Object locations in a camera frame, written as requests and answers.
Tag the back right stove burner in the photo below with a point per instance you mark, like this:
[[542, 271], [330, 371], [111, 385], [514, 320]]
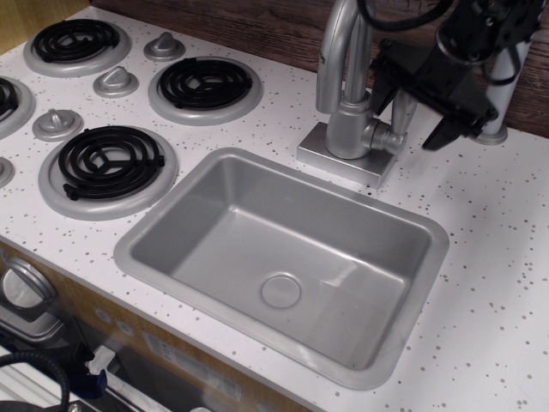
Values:
[[204, 91]]

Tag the left edge stove burner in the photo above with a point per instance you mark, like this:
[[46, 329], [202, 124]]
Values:
[[17, 105]]

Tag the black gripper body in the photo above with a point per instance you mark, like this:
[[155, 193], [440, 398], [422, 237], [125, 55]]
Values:
[[434, 79]]

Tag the silver knob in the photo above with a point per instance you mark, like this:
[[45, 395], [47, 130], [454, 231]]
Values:
[[165, 48], [116, 83], [57, 125]]

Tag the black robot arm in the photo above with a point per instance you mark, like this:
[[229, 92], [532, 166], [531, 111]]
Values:
[[476, 30]]

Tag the silver faucet lever handle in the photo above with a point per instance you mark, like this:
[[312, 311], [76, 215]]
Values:
[[404, 106]]

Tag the silver knob front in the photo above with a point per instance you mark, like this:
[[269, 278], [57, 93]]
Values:
[[57, 125]]

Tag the silver toy faucet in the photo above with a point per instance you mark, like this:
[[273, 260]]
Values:
[[354, 144]]

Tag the grey toy sink basin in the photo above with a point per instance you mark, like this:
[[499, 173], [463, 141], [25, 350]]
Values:
[[330, 278]]

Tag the silver knob middle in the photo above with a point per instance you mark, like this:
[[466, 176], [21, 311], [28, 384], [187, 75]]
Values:
[[116, 83]]

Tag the front right stove burner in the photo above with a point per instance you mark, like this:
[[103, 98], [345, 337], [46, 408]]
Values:
[[107, 173]]

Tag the silver oven dial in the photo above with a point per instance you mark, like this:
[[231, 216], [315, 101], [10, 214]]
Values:
[[25, 291]]

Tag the silver knob back right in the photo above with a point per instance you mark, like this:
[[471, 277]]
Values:
[[165, 48]]

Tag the silver oven door handle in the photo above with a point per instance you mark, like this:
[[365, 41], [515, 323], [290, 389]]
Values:
[[43, 331]]

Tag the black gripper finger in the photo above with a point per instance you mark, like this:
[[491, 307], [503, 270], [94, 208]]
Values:
[[383, 92], [446, 132]]

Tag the grey support pole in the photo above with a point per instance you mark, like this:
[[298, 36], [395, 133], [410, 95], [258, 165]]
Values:
[[495, 132]]

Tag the back left stove burner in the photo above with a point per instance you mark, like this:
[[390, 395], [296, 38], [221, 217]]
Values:
[[75, 48]]

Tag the blue clamp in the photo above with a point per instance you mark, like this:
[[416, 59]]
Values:
[[95, 385]]

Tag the silver knob left edge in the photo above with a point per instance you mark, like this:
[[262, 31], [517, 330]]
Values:
[[7, 171]]

